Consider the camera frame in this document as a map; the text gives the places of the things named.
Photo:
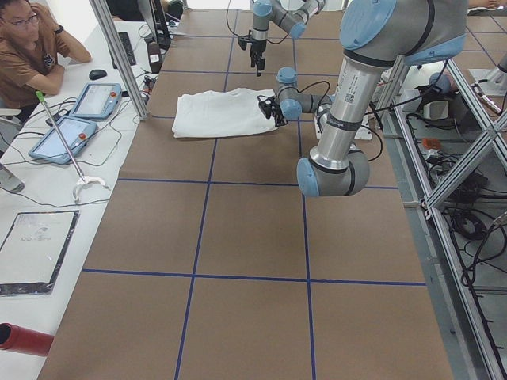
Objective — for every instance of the aluminium frame rack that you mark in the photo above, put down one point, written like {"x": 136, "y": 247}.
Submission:
{"x": 458, "y": 200}

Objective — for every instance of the aluminium frame post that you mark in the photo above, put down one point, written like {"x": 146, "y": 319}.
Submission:
{"x": 112, "y": 38}

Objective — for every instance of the seated person brown shirt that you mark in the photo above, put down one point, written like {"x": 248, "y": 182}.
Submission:
{"x": 31, "y": 42}

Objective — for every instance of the upper blue teach pendant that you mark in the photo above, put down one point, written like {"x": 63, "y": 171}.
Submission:
{"x": 97, "y": 101}

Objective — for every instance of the orange small box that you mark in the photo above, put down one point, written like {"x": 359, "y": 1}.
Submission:
{"x": 431, "y": 144}

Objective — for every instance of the black keyboard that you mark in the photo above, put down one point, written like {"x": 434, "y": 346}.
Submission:
{"x": 127, "y": 46}

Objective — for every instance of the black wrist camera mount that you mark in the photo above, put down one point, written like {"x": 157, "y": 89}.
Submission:
{"x": 245, "y": 40}
{"x": 266, "y": 105}

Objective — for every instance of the white-tipped reacher grabber stick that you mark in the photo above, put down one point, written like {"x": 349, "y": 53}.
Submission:
{"x": 83, "y": 179}

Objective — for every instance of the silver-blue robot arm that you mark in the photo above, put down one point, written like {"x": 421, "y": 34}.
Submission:
{"x": 265, "y": 12}
{"x": 373, "y": 34}

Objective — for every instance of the white long-sleeve printed t-shirt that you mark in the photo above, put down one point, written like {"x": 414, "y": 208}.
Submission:
{"x": 213, "y": 114}

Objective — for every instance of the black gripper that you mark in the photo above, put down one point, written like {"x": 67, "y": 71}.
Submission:
{"x": 257, "y": 48}
{"x": 276, "y": 111}

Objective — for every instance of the red bottle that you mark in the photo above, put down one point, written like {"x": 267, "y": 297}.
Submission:
{"x": 18, "y": 339}

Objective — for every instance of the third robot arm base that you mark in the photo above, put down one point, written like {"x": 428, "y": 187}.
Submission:
{"x": 491, "y": 82}

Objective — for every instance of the black computer mouse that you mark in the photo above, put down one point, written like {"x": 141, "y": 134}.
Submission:
{"x": 97, "y": 74}

